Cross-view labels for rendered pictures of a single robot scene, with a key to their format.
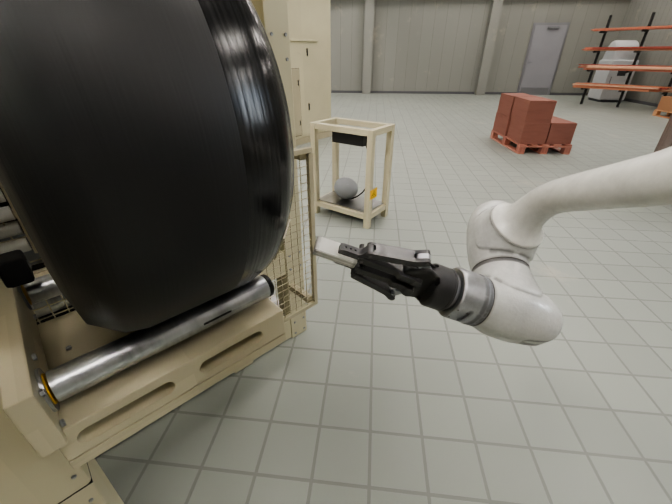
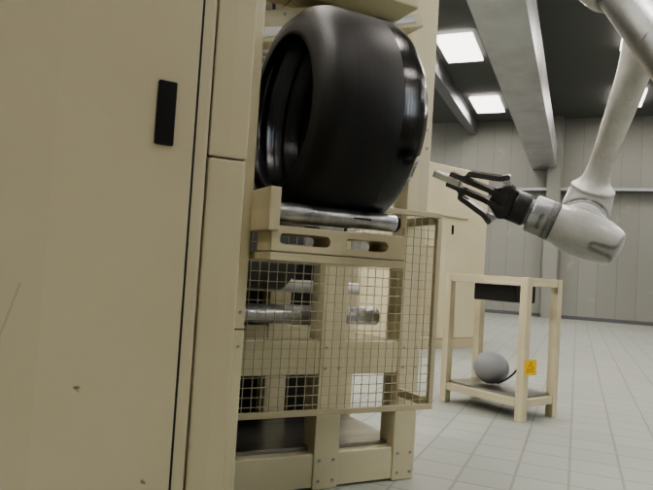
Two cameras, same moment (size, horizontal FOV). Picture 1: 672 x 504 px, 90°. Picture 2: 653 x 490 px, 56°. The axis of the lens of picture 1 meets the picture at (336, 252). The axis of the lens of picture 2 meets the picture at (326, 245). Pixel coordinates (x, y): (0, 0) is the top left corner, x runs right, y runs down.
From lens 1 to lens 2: 1.15 m
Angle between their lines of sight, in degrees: 36
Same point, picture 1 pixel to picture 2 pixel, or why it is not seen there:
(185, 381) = (335, 245)
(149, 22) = (380, 43)
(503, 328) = (568, 227)
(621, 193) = (607, 114)
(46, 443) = (273, 220)
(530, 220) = (593, 173)
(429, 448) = not seen: outside the picture
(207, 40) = (398, 52)
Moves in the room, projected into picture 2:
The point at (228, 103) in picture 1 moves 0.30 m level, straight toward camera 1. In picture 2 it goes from (402, 73) to (424, 19)
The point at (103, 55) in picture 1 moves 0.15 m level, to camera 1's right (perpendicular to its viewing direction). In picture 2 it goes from (365, 48) to (431, 45)
